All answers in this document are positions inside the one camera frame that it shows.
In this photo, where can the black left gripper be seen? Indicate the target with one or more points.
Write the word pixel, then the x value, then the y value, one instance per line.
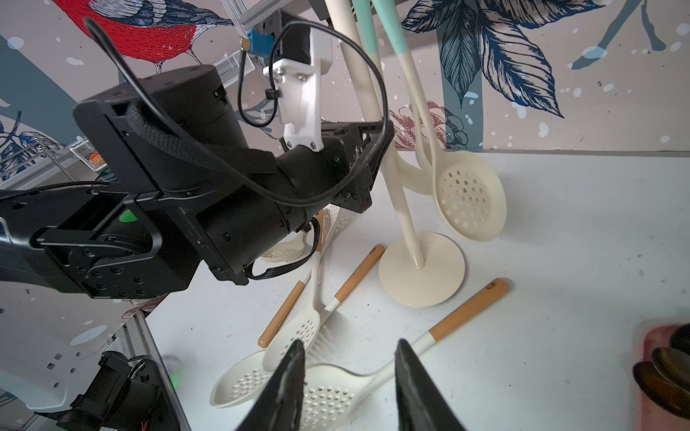
pixel 312 173

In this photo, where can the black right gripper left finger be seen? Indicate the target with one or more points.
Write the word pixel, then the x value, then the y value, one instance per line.
pixel 279 407

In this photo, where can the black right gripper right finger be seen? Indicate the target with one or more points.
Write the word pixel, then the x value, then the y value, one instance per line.
pixel 420 405

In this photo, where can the mint handle cream skimmer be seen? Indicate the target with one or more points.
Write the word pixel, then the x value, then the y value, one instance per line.
pixel 407 130

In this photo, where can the cream utensil rack stand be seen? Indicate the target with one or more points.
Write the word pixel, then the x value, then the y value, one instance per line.
pixel 424 269

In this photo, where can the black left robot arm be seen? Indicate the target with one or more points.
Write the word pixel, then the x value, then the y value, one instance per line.
pixel 187 190

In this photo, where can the cream skimmer round head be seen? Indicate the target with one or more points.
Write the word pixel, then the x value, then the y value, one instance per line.
pixel 243 381

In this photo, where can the pink tray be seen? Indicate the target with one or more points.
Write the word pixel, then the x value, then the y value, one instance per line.
pixel 661 399

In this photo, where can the red orange packet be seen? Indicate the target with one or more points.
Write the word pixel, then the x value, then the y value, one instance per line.
pixel 96 160

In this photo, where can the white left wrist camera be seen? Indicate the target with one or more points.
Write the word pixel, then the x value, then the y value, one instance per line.
pixel 295 58

